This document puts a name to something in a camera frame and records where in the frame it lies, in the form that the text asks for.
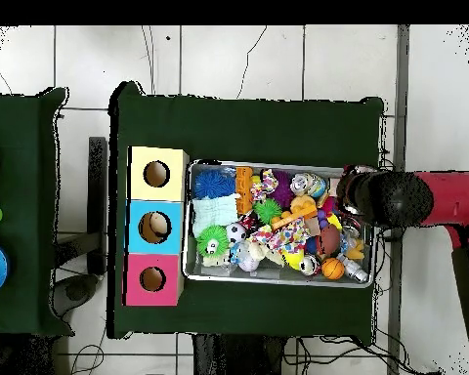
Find silver robot figure toy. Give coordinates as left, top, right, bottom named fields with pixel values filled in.
left=335, top=253, right=370, bottom=284

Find wooden box with three holes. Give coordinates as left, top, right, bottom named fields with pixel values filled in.
left=122, top=146, right=191, bottom=308

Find shallow clear mesh bin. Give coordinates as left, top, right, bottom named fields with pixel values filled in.
left=181, top=159, right=378, bottom=289

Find light blue knitted cloth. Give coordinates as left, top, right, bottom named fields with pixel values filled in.
left=191, top=193, right=240, bottom=235

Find small soccer ball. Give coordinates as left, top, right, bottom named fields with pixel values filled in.
left=226, top=222, right=247, bottom=244

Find blue spiky rubber ball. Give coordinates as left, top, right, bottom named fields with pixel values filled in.
left=192, top=168, right=237, bottom=199

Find green fuzzy ball with eye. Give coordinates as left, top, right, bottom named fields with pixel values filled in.
left=195, top=225, right=231, bottom=258

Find purple spiky ball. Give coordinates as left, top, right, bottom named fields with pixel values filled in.
left=272, top=170, right=296, bottom=208

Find colourful drink can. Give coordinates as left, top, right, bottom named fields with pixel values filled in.
left=289, top=172, right=327, bottom=198

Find brown rubber ball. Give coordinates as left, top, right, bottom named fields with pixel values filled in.
left=319, top=225, right=342, bottom=255

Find small orange basketball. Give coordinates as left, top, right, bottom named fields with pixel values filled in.
left=320, top=257, right=346, bottom=281

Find black upright panel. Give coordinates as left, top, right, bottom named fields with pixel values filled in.
left=87, top=136, right=108, bottom=274

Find grey floor stand base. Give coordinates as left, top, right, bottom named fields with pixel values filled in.
left=53, top=231, right=103, bottom=318

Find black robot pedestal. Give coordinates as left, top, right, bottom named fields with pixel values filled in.
left=192, top=333, right=286, bottom=375

